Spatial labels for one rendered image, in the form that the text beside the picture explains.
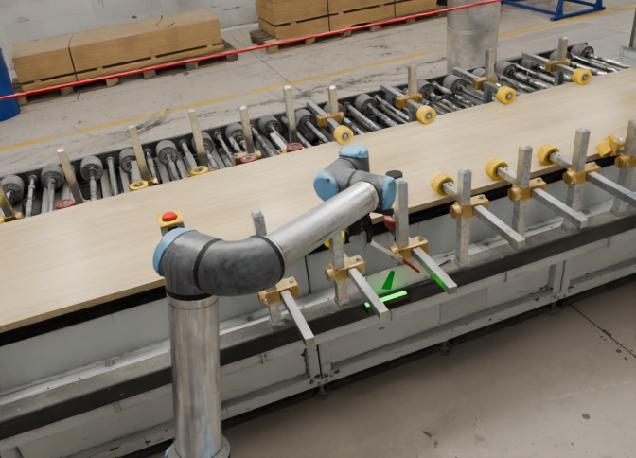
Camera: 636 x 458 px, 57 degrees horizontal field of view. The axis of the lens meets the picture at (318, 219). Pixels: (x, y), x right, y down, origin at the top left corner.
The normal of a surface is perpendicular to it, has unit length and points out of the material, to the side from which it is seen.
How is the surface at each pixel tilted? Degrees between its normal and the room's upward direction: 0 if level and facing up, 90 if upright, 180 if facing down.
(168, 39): 90
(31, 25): 90
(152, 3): 90
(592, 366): 0
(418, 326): 90
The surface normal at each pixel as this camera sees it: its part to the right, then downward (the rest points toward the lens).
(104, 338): 0.35, 0.46
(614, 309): -0.10, -0.85
